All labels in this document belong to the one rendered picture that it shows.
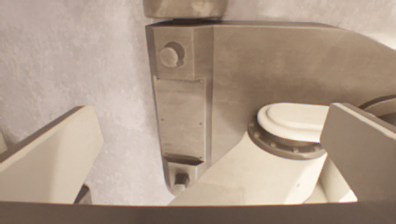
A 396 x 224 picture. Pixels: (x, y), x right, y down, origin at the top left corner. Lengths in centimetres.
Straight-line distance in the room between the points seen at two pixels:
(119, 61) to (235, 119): 44
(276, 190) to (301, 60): 28
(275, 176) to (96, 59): 68
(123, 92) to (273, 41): 55
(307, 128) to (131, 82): 59
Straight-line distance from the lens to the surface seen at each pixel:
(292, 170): 33
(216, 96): 49
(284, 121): 35
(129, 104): 80
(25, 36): 100
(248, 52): 46
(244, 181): 30
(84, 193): 127
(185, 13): 43
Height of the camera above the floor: 62
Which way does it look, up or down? 59 degrees down
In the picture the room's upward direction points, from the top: 156 degrees counter-clockwise
